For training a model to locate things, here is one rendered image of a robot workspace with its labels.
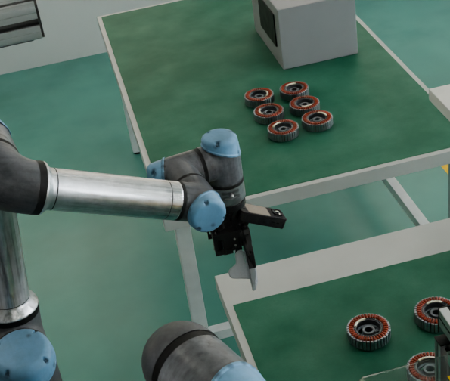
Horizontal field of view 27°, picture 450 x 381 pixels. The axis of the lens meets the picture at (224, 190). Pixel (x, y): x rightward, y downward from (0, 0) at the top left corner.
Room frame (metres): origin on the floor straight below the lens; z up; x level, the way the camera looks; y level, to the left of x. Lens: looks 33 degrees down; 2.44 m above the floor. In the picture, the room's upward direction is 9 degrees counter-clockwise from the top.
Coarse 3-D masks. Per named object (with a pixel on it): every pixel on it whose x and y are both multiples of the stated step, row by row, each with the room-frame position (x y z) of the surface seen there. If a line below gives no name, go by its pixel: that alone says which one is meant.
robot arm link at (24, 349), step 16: (16, 336) 1.42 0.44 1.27; (32, 336) 1.42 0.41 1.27; (0, 352) 1.39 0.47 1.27; (16, 352) 1.38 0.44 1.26; (32, 352) 1.38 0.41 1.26; (48, 352) 1.38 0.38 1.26; (0, 368) 1.35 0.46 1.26; (16, 368) 1.34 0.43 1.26; (32, 368) 1.34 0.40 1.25; (48, 368) 1.36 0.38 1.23
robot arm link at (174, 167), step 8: (184, 152) 1.66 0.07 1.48; (192, 152) 1.65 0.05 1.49; (200, 152) 1.64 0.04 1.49; (160, 160) 1.63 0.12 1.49; (168, 160) 1.63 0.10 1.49; (176, 160) 1.62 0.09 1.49; (184, 160) 1.62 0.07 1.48; (192, 160) 1.63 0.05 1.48; (200, 160) 1.63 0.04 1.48; (152, 168) 1.61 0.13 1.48; (160, 168) 1.61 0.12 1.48; (168, 168) 1.61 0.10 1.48; (176, 168) 1.60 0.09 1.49; (184, 168) 1.59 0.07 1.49; (192, 168) 1.60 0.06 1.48; (200, 168) 1.62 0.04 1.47; (152, 176) 1.60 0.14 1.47; (160, 176) 1.60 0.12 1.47; (168, 176) 1.59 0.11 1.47; (176, 176) 1.57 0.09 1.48; (208, 176) 1.62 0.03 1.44
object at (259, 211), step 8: (248, 208) 1.67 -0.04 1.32; (256, 208) 1.68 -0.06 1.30; (264, 208) 1.69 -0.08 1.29; (240, 216) 1.65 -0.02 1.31; (248, 216) 1.65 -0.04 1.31; (256, 216) 1.65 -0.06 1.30; (264, 216) 1.66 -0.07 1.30; (272, 216) 1.66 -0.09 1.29; (280, 216) 1.67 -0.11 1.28; (256, 224) 1.65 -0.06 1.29; (264, 224) 1.66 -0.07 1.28; (272, 224) 1.66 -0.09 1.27; (280, 224) 1.66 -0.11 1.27
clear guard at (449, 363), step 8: (432, 360) 1.40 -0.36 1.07; (440, 360) 1.40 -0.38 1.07; (448, 360) 1.39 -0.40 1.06; (400, 368) 1.39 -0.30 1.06; (408, 368) 1.39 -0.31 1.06; (416, 368) 1.38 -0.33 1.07; (424, 368) 1.38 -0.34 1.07; (432, 368) 1.38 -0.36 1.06; (440, 368) 1.37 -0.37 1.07; (448, 368) 1.37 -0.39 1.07; (368, 376) 1.38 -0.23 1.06; (376, 376) 1.38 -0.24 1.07; (384, 376) 1.37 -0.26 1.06; (392, 376) 1.37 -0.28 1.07; (400, 376) 1.37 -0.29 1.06; (408, 376) 1.36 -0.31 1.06; (416, 376) 1.36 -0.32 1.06; (424, 376) 1.36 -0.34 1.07; (432, 376) 1.35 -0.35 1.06; (440, 376) 1.35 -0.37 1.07
